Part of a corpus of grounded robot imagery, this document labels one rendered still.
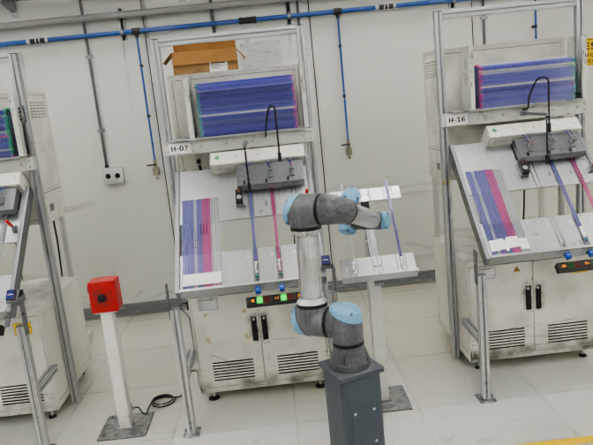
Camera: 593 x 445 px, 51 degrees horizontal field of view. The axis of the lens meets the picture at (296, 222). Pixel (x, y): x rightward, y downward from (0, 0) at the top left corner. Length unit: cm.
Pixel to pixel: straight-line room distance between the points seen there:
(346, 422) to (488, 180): 152
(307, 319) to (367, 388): 33
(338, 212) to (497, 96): 148
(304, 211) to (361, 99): 264
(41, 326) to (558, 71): 295
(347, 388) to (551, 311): 159
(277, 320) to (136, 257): 196
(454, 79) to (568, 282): 124
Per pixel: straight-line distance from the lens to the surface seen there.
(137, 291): 504
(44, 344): 350
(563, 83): 356
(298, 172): 314
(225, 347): 332
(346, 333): 226
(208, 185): 322
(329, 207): 218
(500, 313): 348
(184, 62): 358
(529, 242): 314
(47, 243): 354
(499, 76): 342
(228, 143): 325
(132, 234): 493
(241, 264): 294
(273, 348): 332
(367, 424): 240
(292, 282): 288
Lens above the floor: 154
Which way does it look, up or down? 11 degrees down
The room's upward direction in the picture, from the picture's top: 6 degrees counter-clockwise
